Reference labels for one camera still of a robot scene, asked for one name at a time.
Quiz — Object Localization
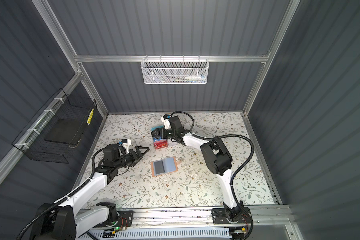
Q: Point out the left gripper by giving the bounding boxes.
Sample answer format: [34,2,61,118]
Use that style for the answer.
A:
[114,145,148,170]

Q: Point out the clear acrylic card holder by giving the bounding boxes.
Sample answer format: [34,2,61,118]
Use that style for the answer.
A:
[151,126,179,147]

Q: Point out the black VIP card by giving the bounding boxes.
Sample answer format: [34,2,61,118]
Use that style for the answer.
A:
[153,160,166,176]

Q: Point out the pink leather card wallet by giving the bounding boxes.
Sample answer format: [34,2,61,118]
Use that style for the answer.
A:
[151,157,178,177]

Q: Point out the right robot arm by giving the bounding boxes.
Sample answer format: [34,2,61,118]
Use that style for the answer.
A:
[151,111,253,223]

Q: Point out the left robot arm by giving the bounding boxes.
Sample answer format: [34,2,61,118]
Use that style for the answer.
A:
[17,139,150,240]

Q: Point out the yellow marker pen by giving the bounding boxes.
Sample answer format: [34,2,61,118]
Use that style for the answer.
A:
[86,109,94,125]

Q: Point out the pens in white basket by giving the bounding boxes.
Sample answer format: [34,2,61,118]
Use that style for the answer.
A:
[165,75,207,84]

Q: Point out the black pad in basket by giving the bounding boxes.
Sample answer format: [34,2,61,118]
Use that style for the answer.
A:
[45,119,87,147]

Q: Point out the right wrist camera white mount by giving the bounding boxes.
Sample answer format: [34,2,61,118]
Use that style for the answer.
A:
[161,114,172,130]

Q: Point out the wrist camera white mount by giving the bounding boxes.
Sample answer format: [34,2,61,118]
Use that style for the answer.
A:
[120,139,132,153]
[161,114,172,130]

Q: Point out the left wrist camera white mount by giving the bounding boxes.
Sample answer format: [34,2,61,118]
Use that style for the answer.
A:
[120,139,132,153]

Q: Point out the white wire mesh basket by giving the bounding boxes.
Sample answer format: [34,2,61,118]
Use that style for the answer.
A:
[141,59,210,85]

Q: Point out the black wire basket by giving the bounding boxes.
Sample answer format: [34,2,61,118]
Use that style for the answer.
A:
[12,91,97,164]

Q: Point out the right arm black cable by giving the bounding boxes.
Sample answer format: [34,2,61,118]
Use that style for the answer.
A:
[170,110,256,208]

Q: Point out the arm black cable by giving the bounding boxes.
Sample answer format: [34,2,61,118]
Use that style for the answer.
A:
[170,110,256,208]
[15,146,109,240]

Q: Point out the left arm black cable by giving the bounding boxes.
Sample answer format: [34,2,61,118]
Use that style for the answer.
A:
[15,146,109,240]

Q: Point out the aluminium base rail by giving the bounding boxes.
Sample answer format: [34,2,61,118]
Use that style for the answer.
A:
[118,205,295,230]

